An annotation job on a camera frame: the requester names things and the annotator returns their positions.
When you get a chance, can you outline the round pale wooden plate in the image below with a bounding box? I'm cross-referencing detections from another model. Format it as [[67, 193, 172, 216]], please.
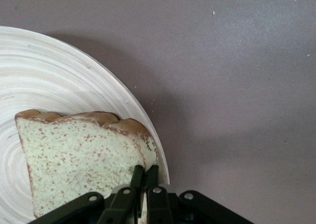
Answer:
[[0, 26, 170, 224]]

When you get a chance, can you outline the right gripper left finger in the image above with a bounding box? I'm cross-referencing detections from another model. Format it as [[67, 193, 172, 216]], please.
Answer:
[[27, 165, 144, 224]]

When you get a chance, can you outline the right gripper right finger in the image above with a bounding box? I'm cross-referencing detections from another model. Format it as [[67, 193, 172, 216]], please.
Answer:
[[145, 165, 255, 224]]

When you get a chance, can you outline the slice of bread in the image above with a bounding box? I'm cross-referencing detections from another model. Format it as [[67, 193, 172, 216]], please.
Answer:
[[14, 109, 158, 224]]

